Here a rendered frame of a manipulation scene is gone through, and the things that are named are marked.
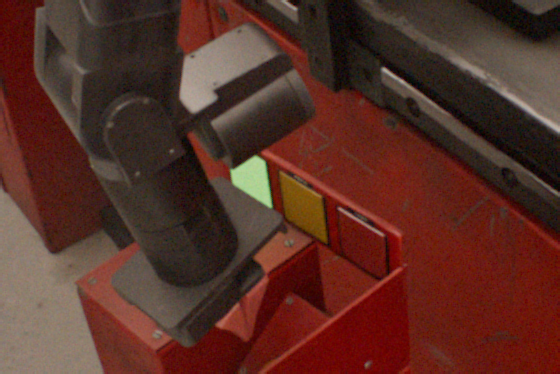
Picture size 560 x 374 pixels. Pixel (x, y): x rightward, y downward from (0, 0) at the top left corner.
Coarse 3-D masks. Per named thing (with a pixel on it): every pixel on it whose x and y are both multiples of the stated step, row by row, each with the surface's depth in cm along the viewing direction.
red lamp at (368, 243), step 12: (348, 216) 85; (348, 228) 86; (360, 228) 85; (372, 228) 84; (348, 240) 87; (360, 240) 86; (372, 240) 84; (348, 252) 88; (360, 252) 86; (372, 252) 85; (384, 252) 84; (360, 264) 87; (372, 264) 86; (384, 264) 85; (384, 276) 86
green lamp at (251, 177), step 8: (256, 160) 91; (240, 168) 94; (248, 168) 93; (256, 168) 92; (264, 168) 91; (232, 176) 96; (240, 176) 95; (248, 176) 94; (256, 176) 93; (264, 176) 92; (240, 184) 95; (248, 184) 94; (256, 184) 93; (264, 184) 92; (248, 192) 95; (256, 192) 94; (264, 192) 93; (264, 200) 94
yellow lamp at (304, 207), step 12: (288, 180) 89; (288, 192) 90; (300, 192) 89; (312, 192) 87; (288, 204) 91; (300, 204) 90; (312, 204) 88; (288, 216) 92; (300, 216) 90; (312, 216) 89; (324, 216) 88; (312, 228) 90; (324, 228) 89; (324, 240) 90
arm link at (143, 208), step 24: (216, 144) 69; (96, 168) 67; (168, 168) 67; (192, 168) 68; (120, 192) 67; (144, 192) 67; (168, 192) 68; (192, 192) 69; (144, 216) 69; (168, 216) 69
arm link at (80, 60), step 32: (64, 0) 58; (96, 0) 56; (128, 0) 57; (160, 0) 58; (64, 32) 59; (96, 32) 57; (128, 32) 58; (160, 32) 59; (64, 64) 62; (96, 64) 58; (128, 64) 59; (160, 64) 61; (64, 96) 62; (96, 96) 60; (160, 96) 62; (96, 128) 61
